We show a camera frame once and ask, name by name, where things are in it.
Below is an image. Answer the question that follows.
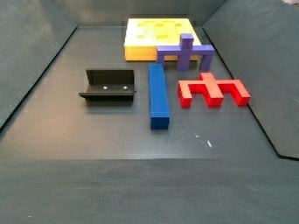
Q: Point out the red branched block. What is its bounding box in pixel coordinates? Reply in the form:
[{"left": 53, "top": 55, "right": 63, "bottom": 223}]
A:
[{"left": 178, "top": 73, "right": 251, "bottom": 109}]

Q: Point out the purple branched block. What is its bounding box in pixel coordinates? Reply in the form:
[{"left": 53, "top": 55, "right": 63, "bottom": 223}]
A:
[{"left": 157, "top": 33, "right": 215, "bottom": 72}]

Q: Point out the yellow slotted board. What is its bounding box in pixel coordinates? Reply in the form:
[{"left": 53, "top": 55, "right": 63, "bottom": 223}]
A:
[{"left": 125, "top": 18, "right": 202, "bottom": 61}]

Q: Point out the blue rectangular bar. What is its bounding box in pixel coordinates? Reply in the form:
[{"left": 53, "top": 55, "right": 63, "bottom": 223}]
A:
[{"left": 149, "top": 64, "right": 171, "bottom": 130}]

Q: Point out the black angled bracket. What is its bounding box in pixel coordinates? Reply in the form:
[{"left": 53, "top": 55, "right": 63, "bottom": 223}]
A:
[{"left": 79, "top": 69, "right": 137, "bottom": 101}]

